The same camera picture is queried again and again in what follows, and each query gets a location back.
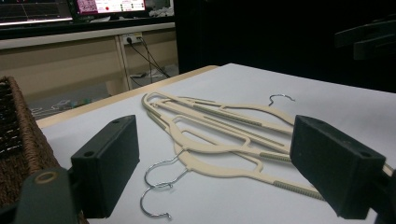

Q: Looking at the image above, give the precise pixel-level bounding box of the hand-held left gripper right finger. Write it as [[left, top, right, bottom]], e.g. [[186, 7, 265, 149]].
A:
[[289, 115, 387, 220]]

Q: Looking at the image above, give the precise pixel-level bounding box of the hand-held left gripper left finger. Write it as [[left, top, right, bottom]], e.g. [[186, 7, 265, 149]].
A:
[[70, 114, 140, 218]]

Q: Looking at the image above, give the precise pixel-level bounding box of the brown wicker basket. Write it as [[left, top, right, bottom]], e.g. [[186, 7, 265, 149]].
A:
[[0, 76, 90, 224]]

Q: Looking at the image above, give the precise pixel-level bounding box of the cream plastic clothes hanger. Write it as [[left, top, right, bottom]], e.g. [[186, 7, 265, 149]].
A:
[[144, 108, 293, 189], [141, 91, 296, 136], [139, 136, 395, 220]]

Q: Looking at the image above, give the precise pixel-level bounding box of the white floor power strip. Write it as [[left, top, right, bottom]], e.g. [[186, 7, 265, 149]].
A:
[[130, 68, 164, 79]]

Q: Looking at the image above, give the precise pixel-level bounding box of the beige desk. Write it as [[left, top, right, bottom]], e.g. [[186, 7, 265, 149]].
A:
[[0, 21, 180, 98]]

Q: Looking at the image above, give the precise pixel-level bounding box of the computer monitor with pink window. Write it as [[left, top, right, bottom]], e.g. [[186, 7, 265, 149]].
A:
[[67, 0, 151, 21]]

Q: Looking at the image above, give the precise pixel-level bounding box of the dark computer monitor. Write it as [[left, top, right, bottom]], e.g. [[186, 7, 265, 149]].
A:
[[0, 0, 74, 27]]

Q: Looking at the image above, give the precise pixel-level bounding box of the black power cable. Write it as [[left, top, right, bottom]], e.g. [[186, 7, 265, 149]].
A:
[[126, 36, 172, 79]]

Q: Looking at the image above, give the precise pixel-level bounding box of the white wall power socket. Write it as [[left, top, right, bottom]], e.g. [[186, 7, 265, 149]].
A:
[[121, 32, 144, 45]]

